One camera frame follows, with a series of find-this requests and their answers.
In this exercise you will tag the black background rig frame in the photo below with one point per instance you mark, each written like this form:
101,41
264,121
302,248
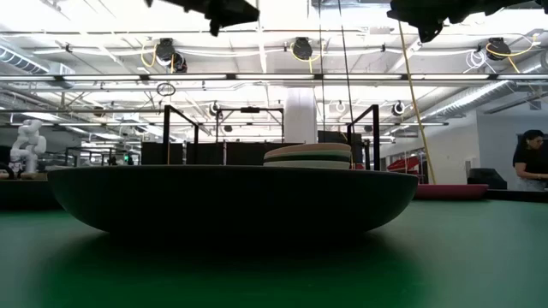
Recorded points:
250,110

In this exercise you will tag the long ceiling light strip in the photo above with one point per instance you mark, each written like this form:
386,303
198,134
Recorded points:
188,77

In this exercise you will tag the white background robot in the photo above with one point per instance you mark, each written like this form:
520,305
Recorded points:
27,145

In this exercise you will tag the black metal shelf frame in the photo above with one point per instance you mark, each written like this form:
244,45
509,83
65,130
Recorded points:
166,137

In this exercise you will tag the red plate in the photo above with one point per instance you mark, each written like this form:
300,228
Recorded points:
449,191

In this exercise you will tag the beige plate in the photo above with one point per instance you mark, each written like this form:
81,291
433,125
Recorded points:
307,148

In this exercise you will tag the person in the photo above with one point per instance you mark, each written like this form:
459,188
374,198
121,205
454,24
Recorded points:
531,162

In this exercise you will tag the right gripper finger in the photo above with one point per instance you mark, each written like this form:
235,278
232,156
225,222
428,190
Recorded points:
429,33

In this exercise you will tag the dark grey plate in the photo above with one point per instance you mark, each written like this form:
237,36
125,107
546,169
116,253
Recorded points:
231,201

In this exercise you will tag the black background chair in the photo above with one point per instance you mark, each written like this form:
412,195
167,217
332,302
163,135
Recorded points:
486,177

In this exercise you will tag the red background object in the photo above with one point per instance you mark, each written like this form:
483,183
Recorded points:
404,164

